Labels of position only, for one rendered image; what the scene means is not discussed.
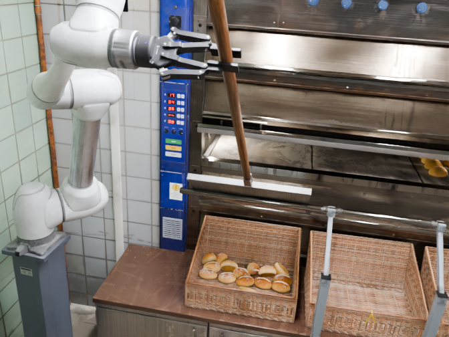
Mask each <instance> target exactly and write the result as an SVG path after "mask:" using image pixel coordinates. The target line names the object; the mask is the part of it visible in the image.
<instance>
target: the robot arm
mask: <svg viewBox="0 0 449 337"><path fill-rule="evenodd" d="M125 1H126V0H75V2H76V5H77V7H76V10H75V12H74V14H73V16H72V18H71V19H70V21H64V22H62V23H60V24H58V25H56V26H55V27H53V28H52V30H51V31H50V34H49V44H50V48H51V51H52V52H53V54H54V55H55V58H54V60H53V63H52V65H51V67H50V69H49V70H48V71H47V72H41V73H40V74H37V75H36V76H34V77H33V78H32V79H31V80H30V81H29V83H28V85H27V88H26V95H27V99H28V101H29V103H30V104H31V105H32V106H34V107H35V108H37V109H40V110H47V109H51V110H68V109H70V110H71V112H72V113H73V127H72V137H71V155H70V166H69V175H68V176H66V178H64V180H63V183H62V184H61V186H60V188H56V189H51V188H50V187H49V186H47V185H46V184H44V183H39V182H29V183H25V184H23V185H21V186H20V187H19V188H18V189H17V191H16V193H15V196H14V199H13V222H14V226H15V230H16V234H17V238H16V239H15V240H14V241H12V242H11V243H8V244H7V249H8V250H15V255H16V256H18V257H19V256H21V255H23V254H25V253H32V254H35V255H38V256H40V257H41V256H44V255H45V254H46V253H47V251H49V250H50V249H51V248H52V247H53V246H54V245H55V244H56V243H57V242H58V241H59V240H60V239H63V238H64V237H65V232H62V231H55V229H54V227H56V226H57V225H59V224H60V223H64V222H68V221H75V220H78V219H83V218H86V217H89V216H92V215H95V214H96V213H99V212H100V211H101V210H102V209H104V208H105V207H106V205H107V204H108V191H107V189H106V188H105V186H104V184H102V183H101V182H99V181H98V180H97V178H96V177H95V176H94V169H95V163H96V153H97V147H98V138H99V133H100V122H101V118H102V117H103V116H104V115H105V113H106V112H107V110H108V109H109V107H110V106H111V105H114V104H115V103H116V102H117V101H118V100H119V99H120V97H121V95H122V85H121V83H120V80H119V78H118V77H117V76H116V75H114V74H113V73H112V72H108V71H106V70H99V69H106V68H118V69H120V68H122V69H129V70H137V69H138V68H151V69H153V68H156V69H157V70H159V71H160V77H161V78H162V81H164V82H165V81H167V80H171V79H176V80H203V79H204V77H205V75H208V74H209V73H216V74H221V73H222V72H233V73H239V64H236V63H230V62H219V61H212V60H208V61H207V64H206V63H202V62H198V61H194V60H190V59H186V58H182V57H180V56H178V55H179V54H184V53H204V52H211V56H218V50H217V46H216V44H215V43H212V41H211V38H210V36H209V35H205V34H201V33H194V32H189V31H183V30H179V29H177V28H176V27H171V28H170V30H171V32H170V33H169V34H168V35H165V36H162V37H158V36H155V35H145V34H140V32H139V31H136V30H129V29H120V28H118V27H119V20H120V16H121V14H122V12H123V9H124V4H125ZM172 39H175V40H177V39H179V40H182V41H189V42H192V43H182V42H180V41H178V42H174V41H173V40H172ZM75 66H79V67H82V68H90V69H80V70H75V69H74V68H75ZM171 66H174V67H177V68H179V67H182V68H187V69H189V70H168V69H167V68H169V67H171Z"/></svg>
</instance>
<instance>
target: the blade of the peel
mask: <svg viewBox="0 0 449 337"><path fill-rule="evenodd" d="M187 180H188V182H189V183H190V185H191V186H192V188H193V189H199V190H204V191H214V192H220V193H229V194H234V195H244V196H250V197H259V198H264V199H274V200H280V201H289V202H294V203H304V204H308V203H309V200H310V197H311V190H312V189H307V188H302V187H292V186H286V185H276V184H270V183H260V182H255V181H253V182H252V186H251V187H248V186H244V182H243V180H238V179H229V178H223V177H213V176H207V175H197V174H192V173H188V176H187ZM198 198H199V199H207V200H212V201H222V202H228V203H236V204H242V205H252V206H257V207H266V208H272V209H281V210H286V211H296V212H302V213H305V212H306V210H300V209H291V208H285V207H276V206H270V205H262V204H256V203H246V202H241V201H232V200H226V199H217V198H212V197H202V196H198Z"/></svg>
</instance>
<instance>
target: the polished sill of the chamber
mask: <svg viewBox="0 0 449 337"><path fill-rule="evenodd" d="M201 166H207V167H212V168H218V169H229V170H234V171H243V170H242V166H241V161H240V160H233V159H227V158H216V157H210V156H203V158H202V159H201ZM249 168H250V173H261V174H266V175H277V176H282V177H292V178H298V179H308V180H314V181H324V182H330V183H340V184H346V185H356V186H362V187H372V188H378V189H388V190H394V191H404V192H410V193H419V194H425V195H436V196H441V197H449V186H446V185H435V184H429V183H419V182H413V181H402V180H396V179H386V178H380V177H369V176H363V175H353V174H347V173H337V172H331V171H321V170H314V169H308V168H298V167H292V166H281V165H275V164H265V163H259V162H249Z"/></svg>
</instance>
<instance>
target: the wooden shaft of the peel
mask: <svg viewBox="0 0 449 337"><path fill-rule="evenodd" d="M207 1H208V7H209V11H210V17H211V20H212V26H213V30H214V36H215V40H216V46H217V50H218V56H219V60H220V62H230V63H233V55H232V49H231V41H230V37H229V28H228V23H227V15H226V10H225V2H224V0H207ZM222 75H223V79H224V85H225V89H226V92H227V98H228V102H229V108H230V112H231V118H232V121H233V128H234V132H235V138H236V141H237V147H238V151H239V157H240V161H241V166H242V170H243V176H244V179H245V180H249V179H250V178H251V173H250V168H249V160H248V155H247V147H246V142H245V133H244V128H243V120H242V116H241V107H240V102H239V94H238V89H237V81H236V76H235V73H233V72H222Z"/></svg>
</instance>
